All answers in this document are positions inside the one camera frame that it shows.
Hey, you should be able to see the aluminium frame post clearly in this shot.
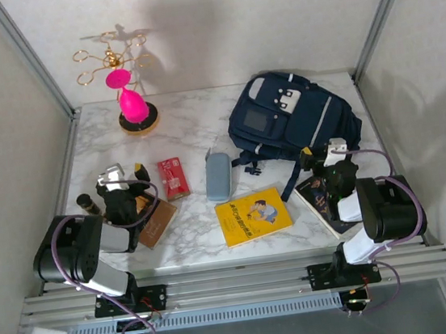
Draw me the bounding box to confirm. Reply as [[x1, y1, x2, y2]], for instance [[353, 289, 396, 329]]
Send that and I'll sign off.
[[343, 0, 432, 83], [0, 0, 83, 129]]

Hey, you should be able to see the black gold cylinder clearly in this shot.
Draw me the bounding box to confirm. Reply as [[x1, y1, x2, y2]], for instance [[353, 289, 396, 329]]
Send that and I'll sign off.
[[75, 191, 103, 218]]

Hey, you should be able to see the red packet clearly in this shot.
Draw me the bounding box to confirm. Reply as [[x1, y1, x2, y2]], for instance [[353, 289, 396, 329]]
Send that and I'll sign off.
[[155, 155, 191, 203]]

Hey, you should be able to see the pink plastic goblet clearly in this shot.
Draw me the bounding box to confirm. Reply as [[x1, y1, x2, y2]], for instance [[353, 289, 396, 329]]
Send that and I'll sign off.
[[104, 65, 151, 125]]

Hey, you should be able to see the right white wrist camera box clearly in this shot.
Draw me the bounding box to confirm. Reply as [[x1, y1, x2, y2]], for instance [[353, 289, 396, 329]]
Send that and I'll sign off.
[[322, 137, 351, 167]]

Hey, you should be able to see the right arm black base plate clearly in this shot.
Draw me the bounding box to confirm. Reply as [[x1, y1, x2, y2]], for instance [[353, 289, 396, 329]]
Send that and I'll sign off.
[[306, 256, 384, 292]]

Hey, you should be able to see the black controller board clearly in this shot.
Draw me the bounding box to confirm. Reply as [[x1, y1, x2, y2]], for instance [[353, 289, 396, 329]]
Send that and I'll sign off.
[[114, 315, 166, 334], [338, 285, 375, 313]]

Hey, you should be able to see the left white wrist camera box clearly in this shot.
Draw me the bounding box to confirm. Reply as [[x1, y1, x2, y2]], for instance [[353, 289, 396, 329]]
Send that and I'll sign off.
[[96, 161, 128, 193]]

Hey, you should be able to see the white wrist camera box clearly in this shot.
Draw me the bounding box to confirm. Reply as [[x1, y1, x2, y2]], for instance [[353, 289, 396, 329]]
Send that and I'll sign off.
[[322, 137, 351, 167], [96, 161, 128, 193]]

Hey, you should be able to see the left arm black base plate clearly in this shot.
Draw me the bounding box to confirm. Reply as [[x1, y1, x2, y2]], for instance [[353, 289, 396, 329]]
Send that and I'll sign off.
[[91, 283, 170, 319]]

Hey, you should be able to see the brown cover book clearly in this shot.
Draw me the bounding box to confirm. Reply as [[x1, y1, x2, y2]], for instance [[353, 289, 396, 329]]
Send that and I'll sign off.
[[131, 187, 183, 252]]

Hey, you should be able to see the dark blue portrait book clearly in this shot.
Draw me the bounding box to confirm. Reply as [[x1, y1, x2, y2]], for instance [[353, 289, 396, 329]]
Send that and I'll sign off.
[[292, 171, 363, 244]]

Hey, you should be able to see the navy blue backpack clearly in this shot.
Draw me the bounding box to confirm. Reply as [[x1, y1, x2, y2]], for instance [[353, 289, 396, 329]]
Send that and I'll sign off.
[[220, 60, 372, 209]]

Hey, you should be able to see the aluminium cross rail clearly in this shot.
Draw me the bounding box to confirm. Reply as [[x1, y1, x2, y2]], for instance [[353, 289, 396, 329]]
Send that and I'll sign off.
[[17, 243, 446, 333]]

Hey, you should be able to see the grey blue pencil case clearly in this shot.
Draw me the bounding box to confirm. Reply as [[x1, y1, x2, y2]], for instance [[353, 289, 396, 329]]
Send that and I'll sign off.
[[200, 145, 236, 205]]

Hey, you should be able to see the aluminium side rail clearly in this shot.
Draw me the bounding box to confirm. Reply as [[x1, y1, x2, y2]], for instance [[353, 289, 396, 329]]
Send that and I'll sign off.
[[352, 68, 435, 255], [17, 110, 103, 296]]

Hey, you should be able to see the grey slotted cable duct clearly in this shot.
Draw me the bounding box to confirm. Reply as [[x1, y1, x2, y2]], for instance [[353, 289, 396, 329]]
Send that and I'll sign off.
[[69, 293, 343, 334]]

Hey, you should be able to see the yellow cartoon cover book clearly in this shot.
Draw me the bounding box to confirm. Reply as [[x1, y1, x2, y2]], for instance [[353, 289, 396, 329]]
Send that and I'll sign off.
[[212, 184, 297, 251]]

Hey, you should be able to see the gold wire glass rack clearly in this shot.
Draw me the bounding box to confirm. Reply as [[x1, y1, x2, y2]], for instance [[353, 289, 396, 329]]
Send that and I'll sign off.
[[70, 25, 162, 142]]

